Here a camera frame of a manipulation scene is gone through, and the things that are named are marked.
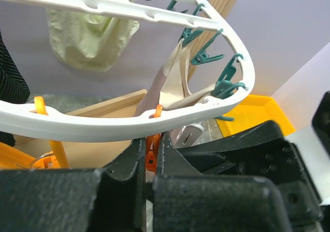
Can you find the orange clothes peg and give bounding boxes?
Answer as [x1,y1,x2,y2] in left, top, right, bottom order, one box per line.
[145,104,164,173]

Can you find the wooden drying rack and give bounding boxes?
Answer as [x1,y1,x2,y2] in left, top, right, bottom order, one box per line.
[14,0,245,170]

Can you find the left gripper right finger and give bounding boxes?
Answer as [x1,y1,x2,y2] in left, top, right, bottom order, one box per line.
[156,131,202,176]

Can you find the white beige underwear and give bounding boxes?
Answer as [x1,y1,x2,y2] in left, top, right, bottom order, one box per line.
[159,39,215,110]

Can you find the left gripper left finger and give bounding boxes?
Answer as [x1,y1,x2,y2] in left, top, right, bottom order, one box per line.
[97,138,146,231]

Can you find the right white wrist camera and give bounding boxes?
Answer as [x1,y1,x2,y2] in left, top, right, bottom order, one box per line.
[170,123,204,148]

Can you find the pale green underwear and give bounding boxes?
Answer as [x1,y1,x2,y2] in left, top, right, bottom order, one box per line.
[46,9,139,72]

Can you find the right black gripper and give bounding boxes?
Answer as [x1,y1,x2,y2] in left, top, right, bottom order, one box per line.
[178,120,325,229]

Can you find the white clip hanger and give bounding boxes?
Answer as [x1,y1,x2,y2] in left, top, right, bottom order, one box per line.
[1,0,255,143]

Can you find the teal clothes peg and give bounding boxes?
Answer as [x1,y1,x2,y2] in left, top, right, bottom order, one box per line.
[210,54,246,99]

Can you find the black underwear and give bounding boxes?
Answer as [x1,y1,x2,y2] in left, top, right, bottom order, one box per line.
[0,30,31,147]

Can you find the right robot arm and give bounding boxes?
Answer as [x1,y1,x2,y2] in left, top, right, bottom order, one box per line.
[180,93,329,231]

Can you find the yellow plastic tray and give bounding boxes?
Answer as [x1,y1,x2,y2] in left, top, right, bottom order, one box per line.
[217,95,295,137]

